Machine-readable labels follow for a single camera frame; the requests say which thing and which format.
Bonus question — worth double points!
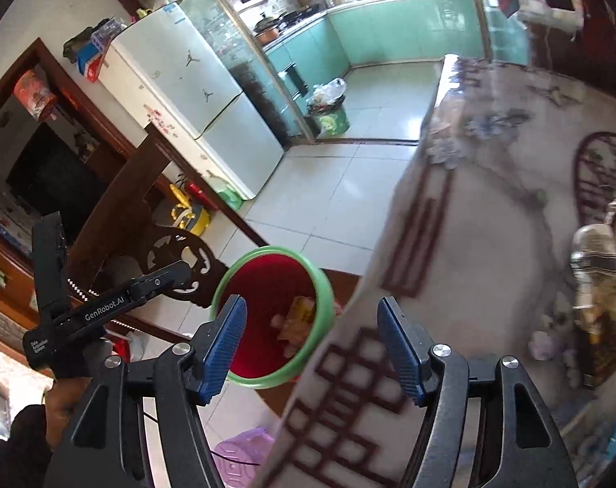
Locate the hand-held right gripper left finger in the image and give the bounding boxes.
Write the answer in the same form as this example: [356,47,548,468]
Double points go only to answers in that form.
[44,294,249,488]

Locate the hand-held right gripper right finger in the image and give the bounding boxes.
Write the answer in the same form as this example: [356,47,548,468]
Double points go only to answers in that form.
[376,296,578,488]

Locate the carved wooden chair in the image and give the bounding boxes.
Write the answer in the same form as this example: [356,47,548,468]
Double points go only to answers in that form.
[64,124,271,346]
[572,132,616,227]

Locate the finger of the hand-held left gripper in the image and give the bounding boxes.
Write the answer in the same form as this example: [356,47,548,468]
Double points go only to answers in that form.
[130,260,194,302]

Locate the black television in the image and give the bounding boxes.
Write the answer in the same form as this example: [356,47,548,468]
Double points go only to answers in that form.
[5,122,110,245]

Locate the red bin with green rim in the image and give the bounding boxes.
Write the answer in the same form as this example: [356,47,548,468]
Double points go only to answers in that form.
[210,246,335,391]

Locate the green cartoon trash bin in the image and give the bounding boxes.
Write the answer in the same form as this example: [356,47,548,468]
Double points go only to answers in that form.
[306,92,350,138]

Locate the wooden television cabinet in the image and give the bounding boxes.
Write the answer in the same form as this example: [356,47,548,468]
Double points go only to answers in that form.
[0,38,136,346]

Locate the teal kitchen cabinets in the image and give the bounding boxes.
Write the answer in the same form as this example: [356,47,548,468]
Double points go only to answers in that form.
[264,0,533,143]

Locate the crumpled striped wrapper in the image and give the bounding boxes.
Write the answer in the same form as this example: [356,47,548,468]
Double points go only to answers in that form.
[570,188,616,390]

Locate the white plastic bag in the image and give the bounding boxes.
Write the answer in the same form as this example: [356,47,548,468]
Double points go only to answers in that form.
[313,78,347,107]

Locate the red lantern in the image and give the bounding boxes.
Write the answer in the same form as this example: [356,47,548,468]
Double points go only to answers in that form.
[13,68,55,122]

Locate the person's left hand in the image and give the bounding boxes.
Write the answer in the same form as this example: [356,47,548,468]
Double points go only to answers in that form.
[44,376,92,448]

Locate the person's left forearm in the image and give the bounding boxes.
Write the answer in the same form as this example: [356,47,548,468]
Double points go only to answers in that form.
[5,404,53,488]

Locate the blue and red box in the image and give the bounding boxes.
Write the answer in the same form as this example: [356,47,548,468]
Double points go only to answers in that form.
[76,41,110,83]

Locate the black cable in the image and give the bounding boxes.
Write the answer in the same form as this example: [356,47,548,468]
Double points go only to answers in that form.
[142,407,260,468]

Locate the purple plastic stool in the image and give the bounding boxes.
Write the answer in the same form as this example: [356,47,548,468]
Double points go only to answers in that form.
[214,427,274,488]

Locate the glass sliding door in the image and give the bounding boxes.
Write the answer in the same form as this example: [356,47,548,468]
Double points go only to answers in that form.
[186,0,319,146]

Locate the patterned tablecloth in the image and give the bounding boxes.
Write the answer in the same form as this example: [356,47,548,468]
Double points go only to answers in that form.
[257,53,616,488]

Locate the pile of paper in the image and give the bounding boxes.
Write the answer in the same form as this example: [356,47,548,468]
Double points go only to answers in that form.
[271,295,319,362]

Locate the white refrigerator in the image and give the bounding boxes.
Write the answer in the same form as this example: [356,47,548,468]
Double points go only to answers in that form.
[105,2,287,201]

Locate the yellow toy car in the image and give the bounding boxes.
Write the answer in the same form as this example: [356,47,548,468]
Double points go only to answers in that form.
[168,183,212,237]

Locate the cooking pot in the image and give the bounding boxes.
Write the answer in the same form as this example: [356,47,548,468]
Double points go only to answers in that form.
[252,13,282,45]

